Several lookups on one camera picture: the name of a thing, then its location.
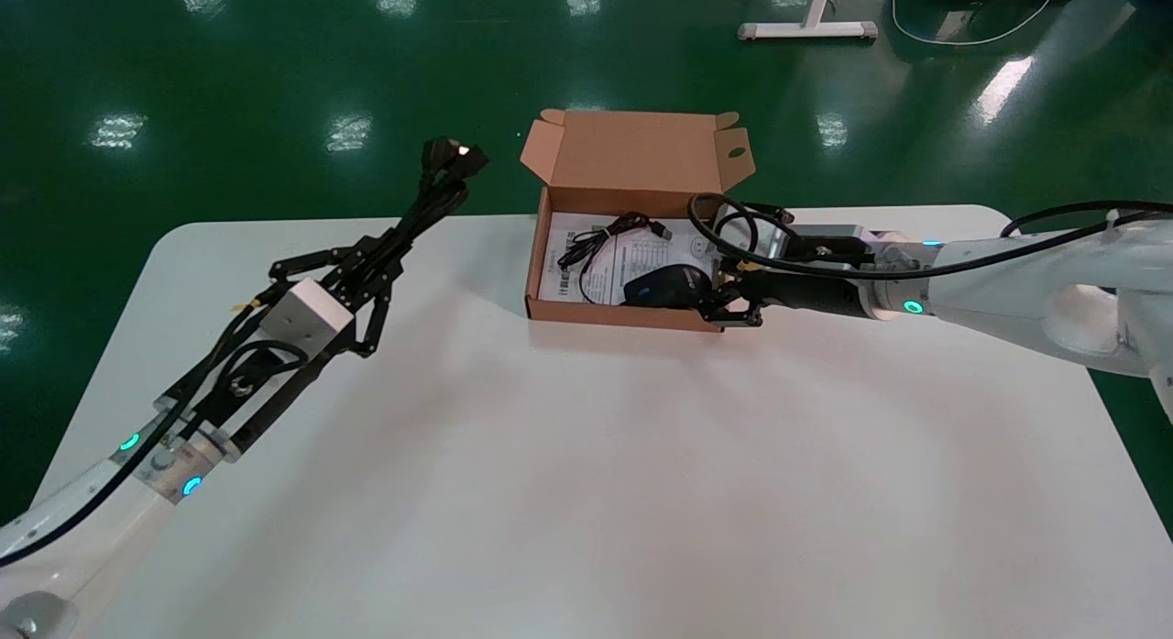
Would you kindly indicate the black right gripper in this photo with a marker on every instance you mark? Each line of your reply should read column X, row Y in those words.
column 816, row 295

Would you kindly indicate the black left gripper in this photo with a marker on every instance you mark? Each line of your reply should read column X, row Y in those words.
column 266, row 391

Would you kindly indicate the brown cardboard storage box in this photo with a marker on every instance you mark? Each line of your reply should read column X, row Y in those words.
column 632, row 153

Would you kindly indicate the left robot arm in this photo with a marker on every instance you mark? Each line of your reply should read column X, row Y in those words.
column 82, row 538

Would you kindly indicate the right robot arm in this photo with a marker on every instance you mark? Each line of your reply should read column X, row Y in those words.
column 1035, row 281

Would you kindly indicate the white printed paper sheet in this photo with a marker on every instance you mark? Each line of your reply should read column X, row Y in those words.
column 641, row 254

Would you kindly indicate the white instruction booklet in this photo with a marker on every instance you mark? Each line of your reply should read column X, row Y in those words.
column 554, row 277

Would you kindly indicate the white metal stand foot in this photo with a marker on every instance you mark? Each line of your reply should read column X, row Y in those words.
column 806, row 29

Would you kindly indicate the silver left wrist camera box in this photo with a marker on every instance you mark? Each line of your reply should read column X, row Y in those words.
column 307, row 313

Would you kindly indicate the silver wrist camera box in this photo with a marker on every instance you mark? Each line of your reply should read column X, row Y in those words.
column 816, row 234
column 307, row 313

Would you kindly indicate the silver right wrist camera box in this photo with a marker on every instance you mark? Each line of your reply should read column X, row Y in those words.
column 816, row 234

